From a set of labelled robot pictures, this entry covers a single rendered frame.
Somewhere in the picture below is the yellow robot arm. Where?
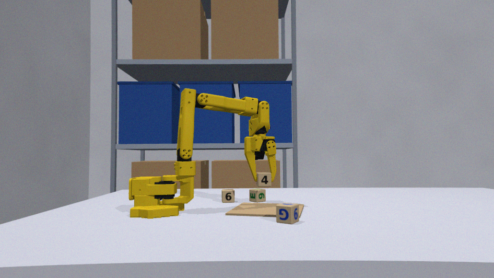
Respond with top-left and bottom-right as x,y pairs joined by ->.
130,89 -> 270,219

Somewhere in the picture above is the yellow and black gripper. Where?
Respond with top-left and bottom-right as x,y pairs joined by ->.
244,134 -> 276,182

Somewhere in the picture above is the tan flat mat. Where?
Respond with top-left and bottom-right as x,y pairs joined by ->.
225,202 -> 304,218

